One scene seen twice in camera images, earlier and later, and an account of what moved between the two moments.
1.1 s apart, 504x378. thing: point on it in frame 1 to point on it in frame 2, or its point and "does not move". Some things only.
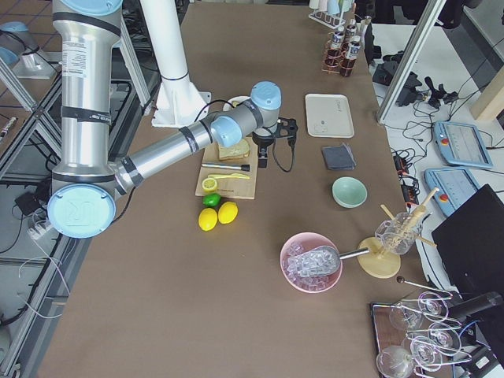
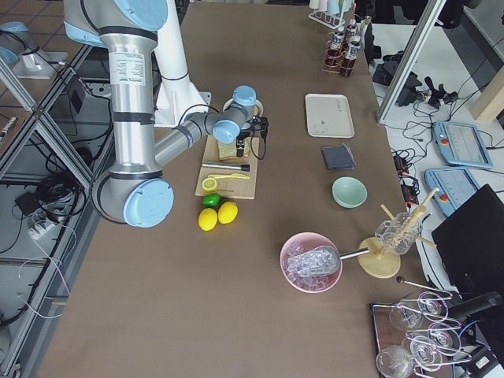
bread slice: x=240 y=149 does not move
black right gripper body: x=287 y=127 to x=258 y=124
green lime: x=211 y=199 does not move
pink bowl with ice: x=302 y=243 does not move
